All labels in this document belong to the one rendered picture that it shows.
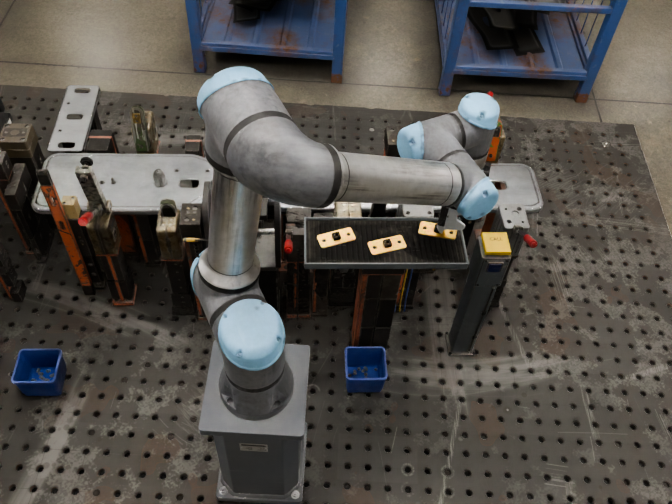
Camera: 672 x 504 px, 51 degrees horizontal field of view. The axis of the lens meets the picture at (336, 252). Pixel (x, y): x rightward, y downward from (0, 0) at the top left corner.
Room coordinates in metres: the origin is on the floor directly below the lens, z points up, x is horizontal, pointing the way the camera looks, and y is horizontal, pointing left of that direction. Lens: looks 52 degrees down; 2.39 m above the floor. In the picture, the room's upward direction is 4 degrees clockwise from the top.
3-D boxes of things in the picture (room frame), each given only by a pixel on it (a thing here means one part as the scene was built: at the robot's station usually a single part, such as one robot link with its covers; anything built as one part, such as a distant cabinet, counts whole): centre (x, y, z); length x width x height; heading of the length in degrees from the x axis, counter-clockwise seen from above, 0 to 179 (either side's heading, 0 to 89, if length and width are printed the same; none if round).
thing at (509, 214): (1.22, -0.45, 0.88); 0.11 x 0.10 x 0.36; 5
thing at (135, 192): (1.34, 0.13, 1.00); 1.38 x 0.22 x 0.02; 95
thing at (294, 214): (1.13, 0.10, 0.89); 0.13 x 0.11 x 0.38; 5
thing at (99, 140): (1.46, 0.71, 0.84); 0.11 x 0.10 x 0.28; 5
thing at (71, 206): (1.15, 0.68, 0.88); 0.04 x 0.04 x 0.36; 5
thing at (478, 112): (1.02, -0.24, 1.51); 0.09 x 0.08 x 0.11; 119
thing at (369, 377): (0.91, -0.10, 0.74); 0.11 x 0.10 x 0.09; 95
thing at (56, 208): (1.12, 0.70, 0.95); 0.03 x 0.01 x 0.50; 95
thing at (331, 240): (1.02, 0.00, 1.17); 0.08 x 0.04 x 0.01; 114
